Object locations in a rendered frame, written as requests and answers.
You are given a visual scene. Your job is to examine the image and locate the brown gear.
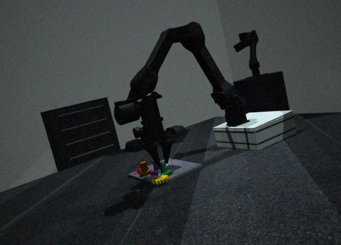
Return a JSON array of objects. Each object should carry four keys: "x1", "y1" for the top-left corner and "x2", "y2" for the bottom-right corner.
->
[{"x1": 140, "y1": 161, "x2": 151, "y2": 177}]

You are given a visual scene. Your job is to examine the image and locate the yellow gear with black stripe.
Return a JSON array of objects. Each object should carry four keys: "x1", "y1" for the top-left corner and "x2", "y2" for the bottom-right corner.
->
[{"x1": 151, "y1": 174, "x2": 169, "y2": 185}]

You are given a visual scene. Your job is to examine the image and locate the purple gear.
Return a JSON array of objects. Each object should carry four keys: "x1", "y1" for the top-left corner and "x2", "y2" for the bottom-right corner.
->
[{"x1": 150, "y1": 160, "x2": 160, "y2": 175}]

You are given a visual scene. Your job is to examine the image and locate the green gear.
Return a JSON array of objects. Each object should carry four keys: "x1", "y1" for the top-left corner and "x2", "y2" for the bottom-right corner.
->
[{"x1": 156, "y1": 161, "x2": 173, "y2": 176}]

